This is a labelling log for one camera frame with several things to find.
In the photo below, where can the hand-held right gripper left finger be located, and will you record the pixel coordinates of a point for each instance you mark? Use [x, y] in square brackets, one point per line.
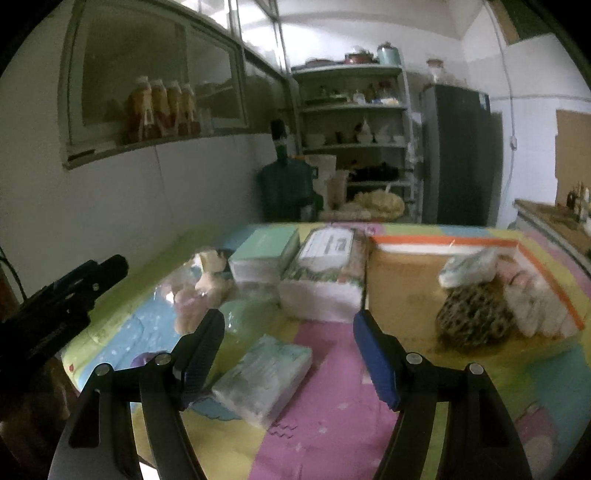
[203, 355]

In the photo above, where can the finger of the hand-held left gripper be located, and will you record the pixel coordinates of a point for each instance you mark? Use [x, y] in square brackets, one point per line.
[101, 277]

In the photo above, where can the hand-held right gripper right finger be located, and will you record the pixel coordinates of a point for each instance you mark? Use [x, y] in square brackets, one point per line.
[376, 364]

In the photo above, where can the clear tissue packet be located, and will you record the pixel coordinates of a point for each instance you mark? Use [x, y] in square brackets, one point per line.
[263, 378]

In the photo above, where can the shallow cardboard box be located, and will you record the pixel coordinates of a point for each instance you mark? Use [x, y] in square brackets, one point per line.
[397, 295]

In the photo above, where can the soft doll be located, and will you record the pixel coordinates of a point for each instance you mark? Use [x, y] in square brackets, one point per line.
[210, 281]

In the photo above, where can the floral tissue pack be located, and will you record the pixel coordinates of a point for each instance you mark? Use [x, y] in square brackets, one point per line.
[323, 277]

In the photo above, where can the leopard print cloth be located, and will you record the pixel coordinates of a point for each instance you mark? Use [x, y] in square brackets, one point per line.
[475, 314]

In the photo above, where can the green tissue box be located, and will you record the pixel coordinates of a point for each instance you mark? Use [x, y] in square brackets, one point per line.
[263, 244]

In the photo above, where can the pale blue white cloth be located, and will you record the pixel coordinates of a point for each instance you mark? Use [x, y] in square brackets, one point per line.
[466, 267]

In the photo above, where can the pink cloth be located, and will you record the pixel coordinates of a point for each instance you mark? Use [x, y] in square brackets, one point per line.
[512, 277]

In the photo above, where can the white fluffy cloth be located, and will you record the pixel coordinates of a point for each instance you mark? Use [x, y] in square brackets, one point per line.
[538, 307]

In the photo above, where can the colourful cartoon printed blanket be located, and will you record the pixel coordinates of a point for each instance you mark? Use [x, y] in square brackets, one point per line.
[332, 350]

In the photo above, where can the yellowish filled bag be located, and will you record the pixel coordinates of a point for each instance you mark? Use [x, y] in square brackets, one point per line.
[378, 205]

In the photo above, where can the translucent plastic container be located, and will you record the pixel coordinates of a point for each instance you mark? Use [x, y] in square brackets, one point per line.
[337, 191]

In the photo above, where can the large water jug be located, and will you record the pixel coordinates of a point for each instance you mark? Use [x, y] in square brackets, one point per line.
[286, 184]

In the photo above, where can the black wok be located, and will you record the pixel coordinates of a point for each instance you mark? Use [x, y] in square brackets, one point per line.
[374, 174]

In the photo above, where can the dark refrigerator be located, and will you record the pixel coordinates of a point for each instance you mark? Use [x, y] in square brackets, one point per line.
[457, 161]

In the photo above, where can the sliding glass window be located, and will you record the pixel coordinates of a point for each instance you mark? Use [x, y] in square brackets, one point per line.
[138, 60]

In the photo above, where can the kitchen counter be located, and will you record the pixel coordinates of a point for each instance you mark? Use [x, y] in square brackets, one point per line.
[554, 221]

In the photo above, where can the white ceramic jug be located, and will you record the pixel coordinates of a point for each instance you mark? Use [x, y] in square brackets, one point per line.
[364, 131]

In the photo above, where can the metal shelf rack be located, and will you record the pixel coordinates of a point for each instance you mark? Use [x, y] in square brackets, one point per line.
[353, 109]

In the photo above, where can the group of condiment bottles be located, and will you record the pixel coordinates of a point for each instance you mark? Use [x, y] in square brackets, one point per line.
[579, 203]

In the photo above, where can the glass jar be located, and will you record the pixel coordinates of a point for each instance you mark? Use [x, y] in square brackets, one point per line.
[439, 74]

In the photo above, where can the flat dark pan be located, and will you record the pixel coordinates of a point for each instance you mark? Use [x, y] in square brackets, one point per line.
[321, 62]

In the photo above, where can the red pot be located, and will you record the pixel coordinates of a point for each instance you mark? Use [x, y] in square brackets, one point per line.
[359, 57]

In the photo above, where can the teal enamel pot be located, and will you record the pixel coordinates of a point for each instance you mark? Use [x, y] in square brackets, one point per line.
[390, 54]

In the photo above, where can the cardboard wall covering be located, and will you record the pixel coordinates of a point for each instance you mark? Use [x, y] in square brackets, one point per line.
[575, 157]

